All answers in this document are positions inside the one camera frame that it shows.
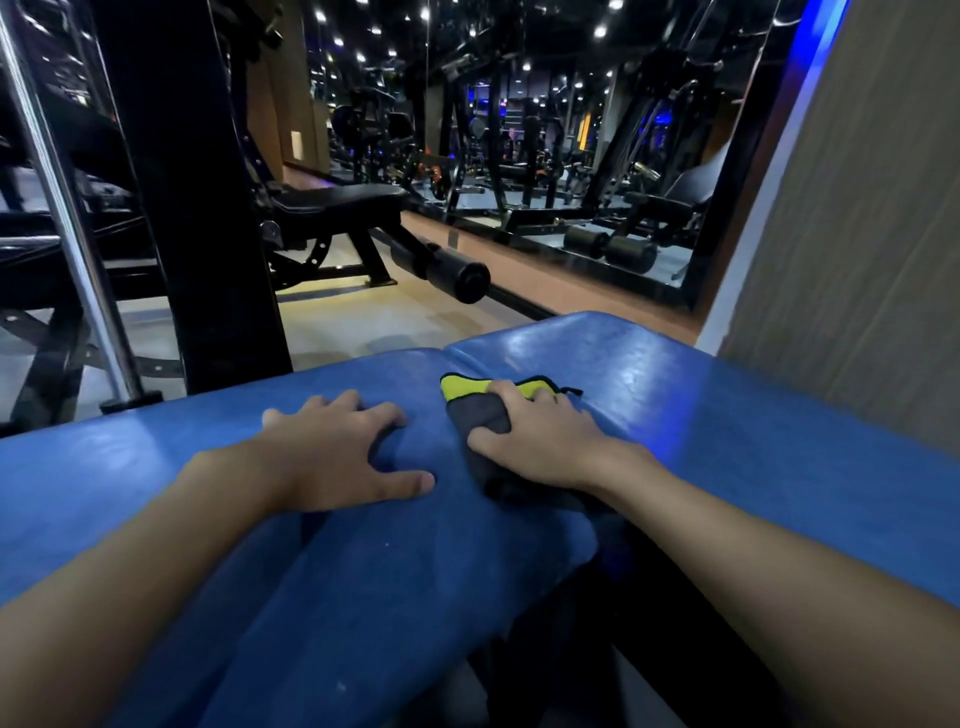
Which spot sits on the person's right hand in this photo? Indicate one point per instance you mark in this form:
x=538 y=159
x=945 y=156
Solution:
x=555 y=450

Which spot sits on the person's left hand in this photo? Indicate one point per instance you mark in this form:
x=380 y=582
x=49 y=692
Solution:
x=322 y=465

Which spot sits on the grey and yellow cleaning cloth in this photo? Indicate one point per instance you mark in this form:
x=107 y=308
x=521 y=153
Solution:
x=480 y=412

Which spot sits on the blue padded bench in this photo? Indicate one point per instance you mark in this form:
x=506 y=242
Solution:
x=750 y=450

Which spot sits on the person's right forearm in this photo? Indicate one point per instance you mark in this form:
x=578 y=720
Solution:
x=787 y=592

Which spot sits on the person's left forearm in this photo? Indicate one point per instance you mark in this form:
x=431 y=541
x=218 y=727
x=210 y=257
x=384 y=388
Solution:
x=112 y=585

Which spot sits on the black foam roller pad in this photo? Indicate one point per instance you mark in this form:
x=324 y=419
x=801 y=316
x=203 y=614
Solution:
x=457 y=277

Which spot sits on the black machine column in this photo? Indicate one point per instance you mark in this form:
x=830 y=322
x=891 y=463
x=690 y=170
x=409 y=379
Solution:
x=195 y=225

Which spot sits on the black gym equipment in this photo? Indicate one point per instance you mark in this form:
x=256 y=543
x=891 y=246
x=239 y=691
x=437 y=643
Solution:
x=525 y=150

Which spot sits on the chrome guide rod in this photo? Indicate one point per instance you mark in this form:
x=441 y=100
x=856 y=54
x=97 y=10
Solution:
x=71 y=225

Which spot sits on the white wall switch plate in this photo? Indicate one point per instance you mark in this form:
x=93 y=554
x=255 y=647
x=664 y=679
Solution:
x=296 y=146

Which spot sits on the black weight machine frame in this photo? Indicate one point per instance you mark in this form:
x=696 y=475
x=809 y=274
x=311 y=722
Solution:
x=45 y=262

